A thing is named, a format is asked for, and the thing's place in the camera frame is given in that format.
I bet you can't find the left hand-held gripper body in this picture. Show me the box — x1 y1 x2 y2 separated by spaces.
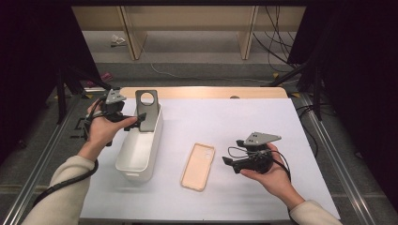
99 88 139 125

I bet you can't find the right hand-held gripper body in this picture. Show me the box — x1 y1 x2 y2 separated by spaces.
239 131 283 175

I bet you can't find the white plastic box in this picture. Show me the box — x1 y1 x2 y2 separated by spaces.
115 102 164 183

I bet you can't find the beige phone case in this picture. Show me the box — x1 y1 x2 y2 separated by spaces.
180 142 216 192

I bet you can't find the person's left hand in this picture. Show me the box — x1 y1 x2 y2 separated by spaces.
78 99 139 162

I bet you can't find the person's right hand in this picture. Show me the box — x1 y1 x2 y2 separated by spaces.
239 142 306 211

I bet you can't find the pink packet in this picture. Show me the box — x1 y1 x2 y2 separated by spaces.
99 71 114 83

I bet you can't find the white table mat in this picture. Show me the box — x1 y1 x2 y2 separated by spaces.
79 97 342 221

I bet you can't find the crumpled white paper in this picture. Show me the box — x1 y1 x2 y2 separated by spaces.
110 34 127 48

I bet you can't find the black curtain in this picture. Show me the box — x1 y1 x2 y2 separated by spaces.
0 0 101 163
286 0 398 201

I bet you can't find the light wooden desk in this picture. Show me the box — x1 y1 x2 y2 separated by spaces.
71 5 306 61

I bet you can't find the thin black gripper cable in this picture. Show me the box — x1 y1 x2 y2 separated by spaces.
227 145 293 183

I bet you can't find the aluminium rail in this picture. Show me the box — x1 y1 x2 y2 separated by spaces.
0 93 83 225
296 93 378 225

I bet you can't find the thick black sleeved cable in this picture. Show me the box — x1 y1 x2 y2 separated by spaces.
32 98 104 207

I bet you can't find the bundle of black floor cables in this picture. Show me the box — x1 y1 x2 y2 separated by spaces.
252 5 309 73

